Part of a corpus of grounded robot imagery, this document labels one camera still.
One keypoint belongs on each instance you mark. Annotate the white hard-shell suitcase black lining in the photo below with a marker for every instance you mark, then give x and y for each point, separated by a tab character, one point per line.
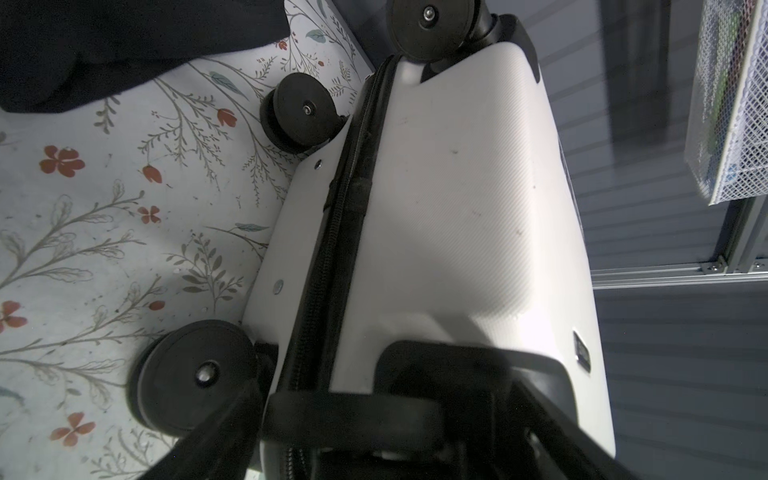
429	253

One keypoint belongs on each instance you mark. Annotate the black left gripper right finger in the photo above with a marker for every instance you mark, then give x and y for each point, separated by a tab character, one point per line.
572	450

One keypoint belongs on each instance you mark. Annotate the white wire mesh basket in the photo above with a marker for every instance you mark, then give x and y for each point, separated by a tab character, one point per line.
726	141

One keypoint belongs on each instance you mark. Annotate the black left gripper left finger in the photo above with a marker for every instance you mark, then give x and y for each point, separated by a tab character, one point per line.
222	446

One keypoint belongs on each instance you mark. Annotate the black folded t-shirt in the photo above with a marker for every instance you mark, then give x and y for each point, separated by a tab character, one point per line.
59	55

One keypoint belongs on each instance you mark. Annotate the floral table mat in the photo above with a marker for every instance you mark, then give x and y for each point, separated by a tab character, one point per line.
130	217

